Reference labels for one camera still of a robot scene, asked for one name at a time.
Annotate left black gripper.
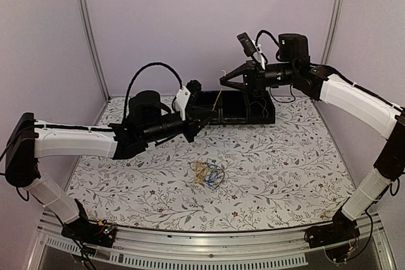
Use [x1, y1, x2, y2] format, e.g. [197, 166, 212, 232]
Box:
[142, 108, 216, 145]

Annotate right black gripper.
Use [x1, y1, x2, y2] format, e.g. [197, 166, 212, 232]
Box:
[222, 58, 298, 95]

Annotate yellow cable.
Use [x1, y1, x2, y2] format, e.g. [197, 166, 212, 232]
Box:
[189, 159, 219, 185]
[207, 69, 227, 124]
[251, 97, 271, 119]

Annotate blue cable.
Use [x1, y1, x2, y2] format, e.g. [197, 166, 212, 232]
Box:
[197, 157, 226, 190]

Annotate left arm base electronics board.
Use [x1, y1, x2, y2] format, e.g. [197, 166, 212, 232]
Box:
[61, 218, 116, 248]

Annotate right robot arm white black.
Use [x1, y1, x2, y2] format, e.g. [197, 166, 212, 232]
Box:
[220, 59, 404, 242]

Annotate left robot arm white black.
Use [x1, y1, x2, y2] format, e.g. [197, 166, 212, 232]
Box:
[2, 88, 216, 241]

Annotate black bin left compartment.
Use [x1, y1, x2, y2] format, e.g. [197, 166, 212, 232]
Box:
[195, 90, 222, 125]

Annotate black bin middle compartment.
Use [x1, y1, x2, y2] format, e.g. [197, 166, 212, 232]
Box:
[221, 90, 247, 124]

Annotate floral patterned table cloth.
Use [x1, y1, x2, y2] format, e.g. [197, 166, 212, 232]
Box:
[67, 96, 354, 231]

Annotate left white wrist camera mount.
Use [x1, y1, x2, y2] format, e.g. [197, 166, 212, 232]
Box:
[172, 86, 190, 121]

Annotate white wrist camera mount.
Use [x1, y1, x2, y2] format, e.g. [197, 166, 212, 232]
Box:
[172, 86, 190, 121]
[252, 40, 267, 70]

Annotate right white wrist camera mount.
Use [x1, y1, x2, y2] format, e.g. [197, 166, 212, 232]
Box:
[252, 40, 267, 70]

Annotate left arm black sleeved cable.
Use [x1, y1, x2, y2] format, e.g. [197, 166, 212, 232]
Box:
[123, 62, 184, 116]

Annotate right aluminium frame post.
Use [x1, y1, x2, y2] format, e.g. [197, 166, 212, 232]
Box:
[321, 0, 344, 64]

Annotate aluminium frame post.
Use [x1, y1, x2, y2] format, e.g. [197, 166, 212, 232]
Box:
[77, 0, 111, 101]
[321, 0, 344, 64]

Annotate aluminium front rail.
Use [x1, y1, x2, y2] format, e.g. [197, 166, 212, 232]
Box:
[28, 212, 397, 269]

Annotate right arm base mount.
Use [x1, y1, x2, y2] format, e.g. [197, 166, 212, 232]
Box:
[304, 210, 360, 263]

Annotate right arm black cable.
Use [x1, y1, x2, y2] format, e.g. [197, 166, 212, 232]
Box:
[344, 178, 402, 260]

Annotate left aluminium frame post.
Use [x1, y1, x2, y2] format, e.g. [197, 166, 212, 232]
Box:
[77, 0, 111, 101]

